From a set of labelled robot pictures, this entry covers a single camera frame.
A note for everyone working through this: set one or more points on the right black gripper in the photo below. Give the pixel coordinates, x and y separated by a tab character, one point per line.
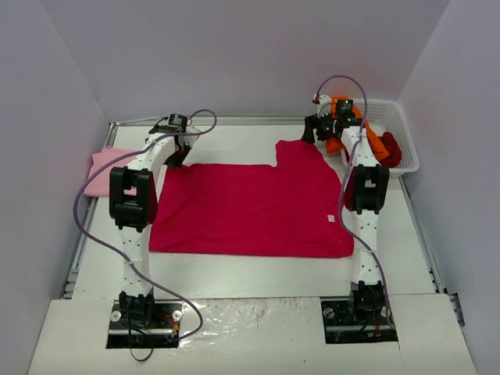
312	130

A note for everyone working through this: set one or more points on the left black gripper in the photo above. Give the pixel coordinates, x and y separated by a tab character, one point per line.
178	155

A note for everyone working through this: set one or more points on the magenta t shirt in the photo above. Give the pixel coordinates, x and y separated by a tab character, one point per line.
286	210

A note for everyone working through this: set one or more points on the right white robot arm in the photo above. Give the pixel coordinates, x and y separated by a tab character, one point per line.
363	192

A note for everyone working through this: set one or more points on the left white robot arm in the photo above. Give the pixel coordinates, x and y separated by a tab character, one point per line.
133	205

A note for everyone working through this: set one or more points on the white plastic basket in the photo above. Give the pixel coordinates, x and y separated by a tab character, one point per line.
388	116

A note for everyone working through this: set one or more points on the dark red t shirt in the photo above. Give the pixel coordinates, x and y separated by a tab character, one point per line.
394	153

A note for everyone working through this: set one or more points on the folded pink t shirt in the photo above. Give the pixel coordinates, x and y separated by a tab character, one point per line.
99	186

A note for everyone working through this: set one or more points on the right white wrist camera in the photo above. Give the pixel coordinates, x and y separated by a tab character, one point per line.
323	105

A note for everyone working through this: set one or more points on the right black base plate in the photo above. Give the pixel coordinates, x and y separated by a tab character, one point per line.
342	325

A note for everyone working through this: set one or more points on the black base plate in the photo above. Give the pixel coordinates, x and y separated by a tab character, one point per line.
342	325
161	331

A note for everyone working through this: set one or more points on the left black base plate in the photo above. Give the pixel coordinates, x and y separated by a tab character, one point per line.
161	331

